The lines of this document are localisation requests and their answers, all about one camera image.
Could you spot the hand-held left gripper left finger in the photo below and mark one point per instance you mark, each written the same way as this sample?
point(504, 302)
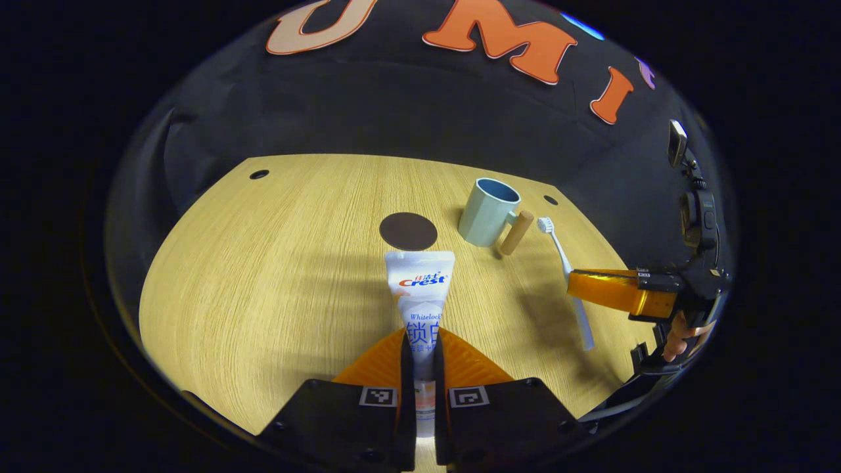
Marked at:
point(408, 394)

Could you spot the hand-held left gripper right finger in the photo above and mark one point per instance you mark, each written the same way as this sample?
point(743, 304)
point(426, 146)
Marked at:
point(439, 394)

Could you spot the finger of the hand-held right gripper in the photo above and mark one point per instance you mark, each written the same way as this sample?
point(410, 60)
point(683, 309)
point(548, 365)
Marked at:
point(611, 292)

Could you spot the light blue toothbrush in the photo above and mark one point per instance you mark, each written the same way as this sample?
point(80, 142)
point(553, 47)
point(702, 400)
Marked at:
point(578, 315)

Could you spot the white toothpaste tube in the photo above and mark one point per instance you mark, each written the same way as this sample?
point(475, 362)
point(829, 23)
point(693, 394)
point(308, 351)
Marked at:
point(420, 289)

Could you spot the dark brown round coaster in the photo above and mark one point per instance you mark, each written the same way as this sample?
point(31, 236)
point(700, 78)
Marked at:
point(408, 231)

